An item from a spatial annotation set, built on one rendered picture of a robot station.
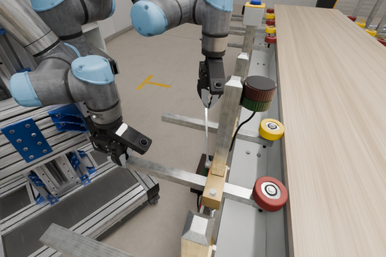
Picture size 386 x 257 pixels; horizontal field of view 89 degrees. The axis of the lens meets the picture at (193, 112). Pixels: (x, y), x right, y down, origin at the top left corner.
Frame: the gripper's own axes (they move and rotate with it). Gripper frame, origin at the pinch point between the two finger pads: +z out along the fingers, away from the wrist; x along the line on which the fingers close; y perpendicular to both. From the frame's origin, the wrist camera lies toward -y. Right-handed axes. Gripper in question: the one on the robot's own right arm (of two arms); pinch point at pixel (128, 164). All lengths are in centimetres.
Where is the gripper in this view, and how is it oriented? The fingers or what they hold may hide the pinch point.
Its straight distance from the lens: 68.6
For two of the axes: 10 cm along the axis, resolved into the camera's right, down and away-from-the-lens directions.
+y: -9.6, -2.1, 2.1
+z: -0.3, 7.8, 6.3
